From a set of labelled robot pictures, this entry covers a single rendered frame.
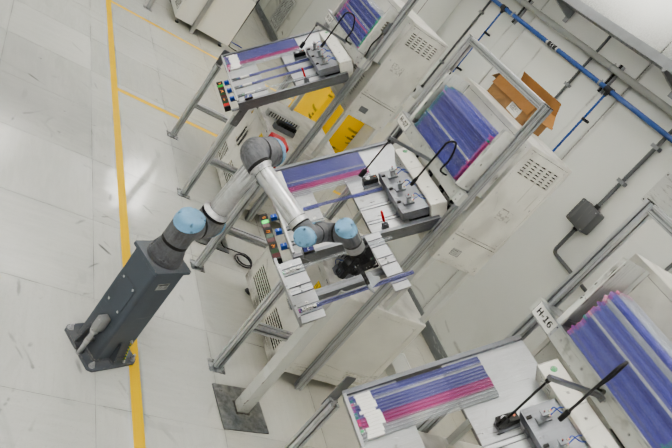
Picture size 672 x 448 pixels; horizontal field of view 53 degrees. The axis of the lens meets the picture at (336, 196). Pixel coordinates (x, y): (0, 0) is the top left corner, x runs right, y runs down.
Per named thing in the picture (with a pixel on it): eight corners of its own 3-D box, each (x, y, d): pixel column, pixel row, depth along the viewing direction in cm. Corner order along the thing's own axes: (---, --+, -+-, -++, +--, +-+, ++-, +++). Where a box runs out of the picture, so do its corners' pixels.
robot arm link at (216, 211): (177, 224, 278) (256, 129, 259) (199, 221, 292) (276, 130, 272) (194, 246, 275) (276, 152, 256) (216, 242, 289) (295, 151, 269)
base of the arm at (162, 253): (158, 270, 265) (171, 252, 262) (140, 243, 272) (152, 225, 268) (186, 269, 278) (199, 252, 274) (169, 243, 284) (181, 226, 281)
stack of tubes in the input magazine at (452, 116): (454, 179, 310) (493, 134, 301) (413, 123, 349) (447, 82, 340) (472, 189, 317) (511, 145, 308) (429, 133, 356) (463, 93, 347)
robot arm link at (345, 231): (335, 215, 253) (356, 216, 250) (344, 233, 261) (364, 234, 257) (329, 231, 249) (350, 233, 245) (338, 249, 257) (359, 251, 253)
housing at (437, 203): (431, 228, 322) (431, 205, 313) (395, 171, 360) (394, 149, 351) (447, 223, 324) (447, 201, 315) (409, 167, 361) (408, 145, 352)
